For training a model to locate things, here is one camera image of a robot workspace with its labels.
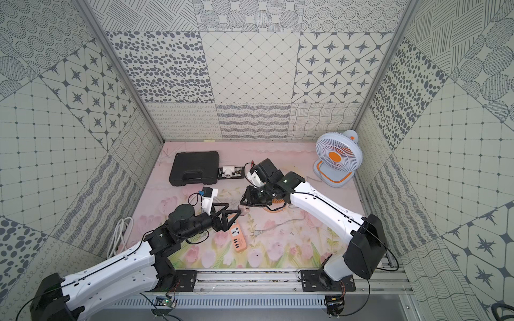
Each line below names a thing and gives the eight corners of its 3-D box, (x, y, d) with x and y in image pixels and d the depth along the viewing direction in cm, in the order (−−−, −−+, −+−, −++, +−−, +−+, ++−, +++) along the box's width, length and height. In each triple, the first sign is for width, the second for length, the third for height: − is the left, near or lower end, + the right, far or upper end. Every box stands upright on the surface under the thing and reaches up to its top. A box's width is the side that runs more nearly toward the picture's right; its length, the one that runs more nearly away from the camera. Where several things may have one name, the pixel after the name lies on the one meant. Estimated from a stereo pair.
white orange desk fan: (314, 189, 102) (328, 152, 80) (309, 163, 113) (320, 124, 91) (348, 189, 102) (371, 153, 80) (339, 163, 113) (358, 124, 91)
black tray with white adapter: (218, 180, 104) (217, 176, 101) (219, 170, 108) (217, 166, 105) (244, 178, 105) (244, 173, 102) (243, 168, 109) (243, 163, 106)
